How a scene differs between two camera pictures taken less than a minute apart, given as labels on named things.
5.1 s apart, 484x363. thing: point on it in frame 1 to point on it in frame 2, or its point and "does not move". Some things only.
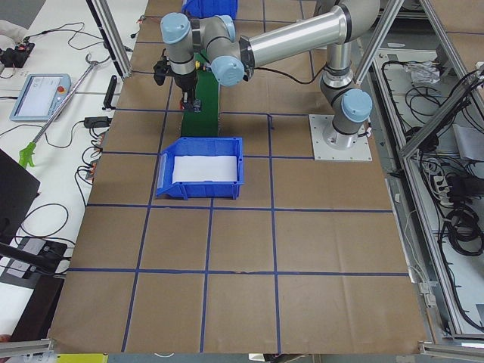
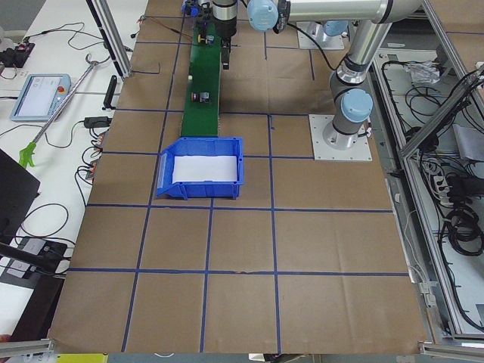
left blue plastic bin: [201, 168] does not move
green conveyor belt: [206, 122] does not move
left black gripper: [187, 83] to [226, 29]
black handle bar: [107, 101] does not move
